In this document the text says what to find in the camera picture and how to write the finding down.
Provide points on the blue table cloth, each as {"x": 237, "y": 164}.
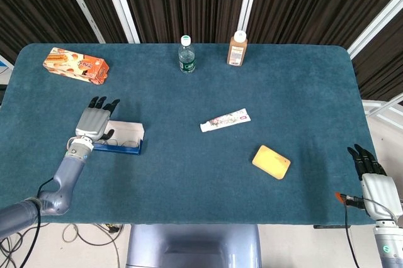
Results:
{"x": 189, "y": 170}

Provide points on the yellow sponge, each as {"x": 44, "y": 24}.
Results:
{"x": 270, "y": 161}

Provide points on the white metal frame bars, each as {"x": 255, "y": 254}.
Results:
{"x": 371, "y": 103}

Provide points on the white floral toothpaste tube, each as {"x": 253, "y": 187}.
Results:
{"x": 225, "y": 120}

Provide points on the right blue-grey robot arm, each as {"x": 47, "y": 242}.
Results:
{"x": 390, "y": 249}

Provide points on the blue rectangular box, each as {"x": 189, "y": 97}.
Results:
{"x": 129, "y": 129}

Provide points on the wide white frame post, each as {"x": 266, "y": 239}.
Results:
{"x": 120, "y": 3}

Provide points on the white blue panel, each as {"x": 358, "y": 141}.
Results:
{"x": 4, "y": 66}

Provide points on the thin white frame post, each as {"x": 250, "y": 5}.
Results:
{"x": 81, "y": 3}

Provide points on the orange biscuit box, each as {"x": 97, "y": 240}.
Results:
{"x": 75, "y": 65}

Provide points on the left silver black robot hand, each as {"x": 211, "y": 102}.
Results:
{"x": 93, "y": 121}

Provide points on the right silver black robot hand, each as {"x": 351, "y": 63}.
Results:
{"x": 381, "y": 195}

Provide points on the blue-grey robot torso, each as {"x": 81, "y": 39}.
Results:
{"x": 195, "y": 236}

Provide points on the black power plug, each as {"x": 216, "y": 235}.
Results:
{"x": 112, "y": 228}

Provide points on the clear water bottle green label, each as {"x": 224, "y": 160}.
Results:
{"x": 187, "y": 57}

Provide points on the white slanted frame post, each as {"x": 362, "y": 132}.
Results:
{"x": 378, "y": 22}

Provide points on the brown juice bottle white cap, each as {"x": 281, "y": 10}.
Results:
{"x": 236, "y": 52}

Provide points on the metal frame eyeglasses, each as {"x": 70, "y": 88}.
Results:
{"x": 128, "y": 144}

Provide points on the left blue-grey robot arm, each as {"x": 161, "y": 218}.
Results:
{"x": 67, "y": 170}

